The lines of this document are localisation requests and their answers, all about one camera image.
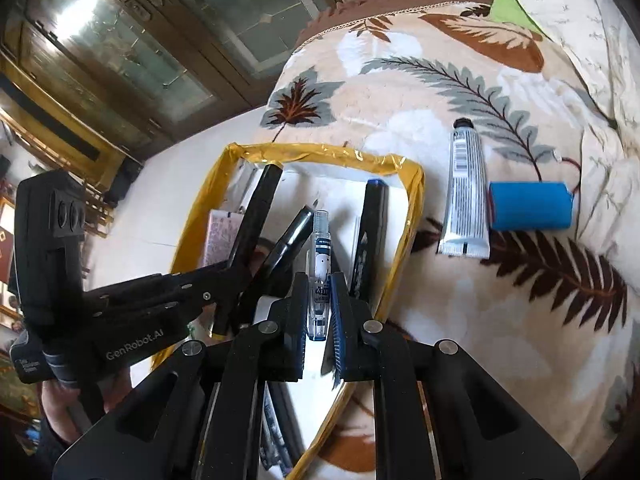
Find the blue battery pack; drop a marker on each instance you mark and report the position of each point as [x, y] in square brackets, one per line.
[530, 205]

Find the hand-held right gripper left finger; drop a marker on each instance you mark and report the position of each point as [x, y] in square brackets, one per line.
[297, 340]

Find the small pink tube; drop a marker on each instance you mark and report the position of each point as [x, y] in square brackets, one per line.
[222, 237]

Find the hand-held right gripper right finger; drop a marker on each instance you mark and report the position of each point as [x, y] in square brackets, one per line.
[342, 335]

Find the white foam box yellow tape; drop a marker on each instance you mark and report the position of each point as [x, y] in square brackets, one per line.
[340, 195]

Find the grey tube black cap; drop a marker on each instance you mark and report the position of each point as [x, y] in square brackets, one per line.
[465, 195]

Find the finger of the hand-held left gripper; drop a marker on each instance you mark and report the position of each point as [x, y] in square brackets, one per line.
[230, 297]
[220, 275]

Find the wooden glass door cabinet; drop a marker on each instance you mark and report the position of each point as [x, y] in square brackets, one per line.
[150, 35]

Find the person's left hand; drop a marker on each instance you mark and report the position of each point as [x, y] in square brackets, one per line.
[60, 405]

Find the clear plastic pen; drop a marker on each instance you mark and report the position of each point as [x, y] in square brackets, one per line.
[320, 280]

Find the plain green pillow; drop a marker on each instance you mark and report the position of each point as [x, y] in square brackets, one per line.
[510, 10]

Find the thick black marker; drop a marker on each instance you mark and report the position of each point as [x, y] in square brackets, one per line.
[257, 220]

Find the leaf printed blanket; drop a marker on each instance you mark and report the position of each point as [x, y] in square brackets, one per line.
[425, 100]

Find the black marker blue end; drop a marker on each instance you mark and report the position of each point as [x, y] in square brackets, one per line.
[369, 240]

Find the wooden chair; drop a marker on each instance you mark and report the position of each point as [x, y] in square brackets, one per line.
[100, 210]

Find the slim black marker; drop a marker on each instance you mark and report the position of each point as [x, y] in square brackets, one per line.
[295, 235]

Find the white floral quilt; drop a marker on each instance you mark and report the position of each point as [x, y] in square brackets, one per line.
[590, 20]

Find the yellow wooden cabinet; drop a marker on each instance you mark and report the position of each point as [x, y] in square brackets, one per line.
[50, 125]

